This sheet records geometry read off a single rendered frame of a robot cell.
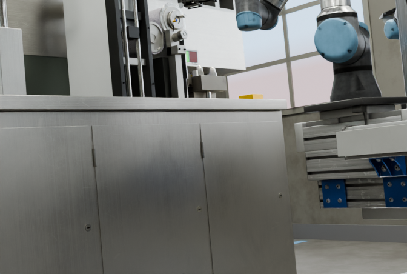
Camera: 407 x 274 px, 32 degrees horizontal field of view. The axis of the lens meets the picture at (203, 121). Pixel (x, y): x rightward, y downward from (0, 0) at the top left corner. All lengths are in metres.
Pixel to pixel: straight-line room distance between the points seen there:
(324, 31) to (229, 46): 1.69
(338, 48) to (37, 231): 0.96
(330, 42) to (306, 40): 3.62
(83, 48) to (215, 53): 1.04
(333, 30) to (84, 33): 1.06
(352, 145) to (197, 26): 1.69
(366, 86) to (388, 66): 3.03
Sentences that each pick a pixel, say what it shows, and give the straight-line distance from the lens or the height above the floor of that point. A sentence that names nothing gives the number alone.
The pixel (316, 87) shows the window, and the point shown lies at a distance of 5.50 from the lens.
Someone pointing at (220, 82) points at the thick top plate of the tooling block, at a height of 1.00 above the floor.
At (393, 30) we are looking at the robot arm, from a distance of 2.76.
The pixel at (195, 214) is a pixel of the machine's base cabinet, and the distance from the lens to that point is 2.41.
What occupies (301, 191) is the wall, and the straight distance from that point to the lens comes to 5.68.
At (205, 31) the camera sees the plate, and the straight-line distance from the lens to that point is 3.50.
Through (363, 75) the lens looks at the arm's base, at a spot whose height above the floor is 0.89.
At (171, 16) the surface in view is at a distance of 2.79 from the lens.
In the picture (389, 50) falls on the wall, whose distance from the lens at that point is 5.11.
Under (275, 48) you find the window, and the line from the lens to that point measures 5.81.
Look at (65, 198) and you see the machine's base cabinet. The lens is 2.03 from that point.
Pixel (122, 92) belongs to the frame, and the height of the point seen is 0.94.
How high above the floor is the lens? 0.68
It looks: 3 degrees up
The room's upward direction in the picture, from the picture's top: 5 degrees counter-clockwise
